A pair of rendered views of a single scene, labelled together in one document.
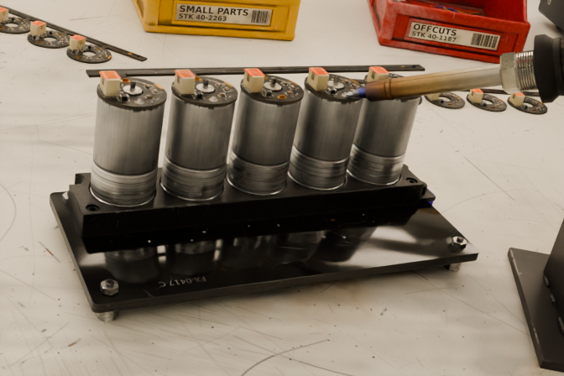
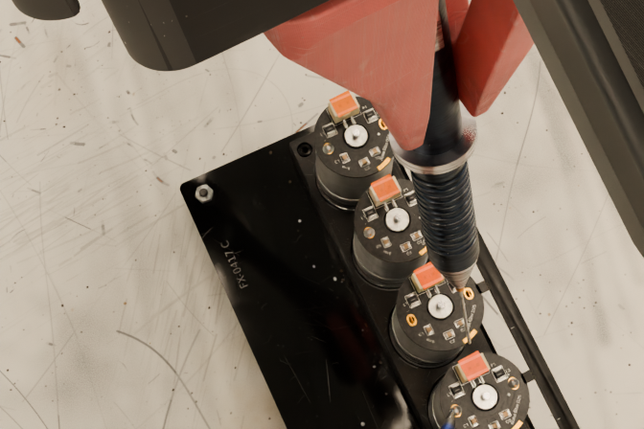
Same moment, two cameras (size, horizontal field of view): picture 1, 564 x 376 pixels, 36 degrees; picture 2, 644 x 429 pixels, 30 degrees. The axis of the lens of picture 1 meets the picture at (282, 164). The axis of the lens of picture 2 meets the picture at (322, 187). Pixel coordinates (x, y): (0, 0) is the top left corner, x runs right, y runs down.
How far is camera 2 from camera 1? 0.36 m
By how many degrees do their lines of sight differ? 65
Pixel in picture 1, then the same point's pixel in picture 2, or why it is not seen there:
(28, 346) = (150, 143)
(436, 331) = not seen: outside the picture
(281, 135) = (401, 335)
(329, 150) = (435, 410)
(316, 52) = not seen: outside the picture
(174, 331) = (195, 271)
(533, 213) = not seen: outside the picture
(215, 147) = (361, 256)
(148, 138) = (326, 175)
